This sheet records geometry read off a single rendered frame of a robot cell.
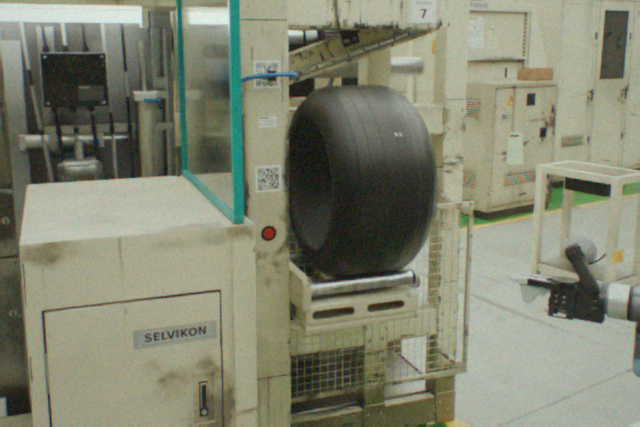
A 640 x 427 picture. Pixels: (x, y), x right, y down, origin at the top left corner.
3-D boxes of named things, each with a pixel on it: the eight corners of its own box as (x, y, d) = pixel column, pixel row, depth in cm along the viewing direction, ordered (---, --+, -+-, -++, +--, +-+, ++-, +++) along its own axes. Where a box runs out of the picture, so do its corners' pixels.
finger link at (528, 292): (503, 300, 166) (545, 307, 162) (505, 274, 166) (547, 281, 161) (507, 297, 169) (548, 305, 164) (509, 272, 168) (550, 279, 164)
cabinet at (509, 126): (488, 222, 658) (495, 83, 634) (442, 210, 705) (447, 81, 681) (553, 209, 709) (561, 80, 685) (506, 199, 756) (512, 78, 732)
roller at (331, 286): (306, 299, 205) (306, 284, 205) (301, 294, 210) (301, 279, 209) (416, 286, 217) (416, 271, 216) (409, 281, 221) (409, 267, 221)
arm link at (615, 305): (628, 288, 153) (632, 282, 160) (604, 285, 155) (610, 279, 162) (625, 323, 153) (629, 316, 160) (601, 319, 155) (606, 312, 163)
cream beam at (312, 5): (267, 29, 222) (266, -21, 219) (246, 30, 245) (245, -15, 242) (442, 30, 242) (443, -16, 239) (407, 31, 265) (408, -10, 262)
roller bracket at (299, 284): (302, 314, 202) (302, 280, 200) (263, 272, 238) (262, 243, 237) (313, 312, 203) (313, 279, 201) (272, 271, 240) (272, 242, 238)
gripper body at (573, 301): (544, 315, 161) (602, 326, 155) (547, 277, 160) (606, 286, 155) (551, 309, 168) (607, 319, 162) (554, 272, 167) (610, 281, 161)
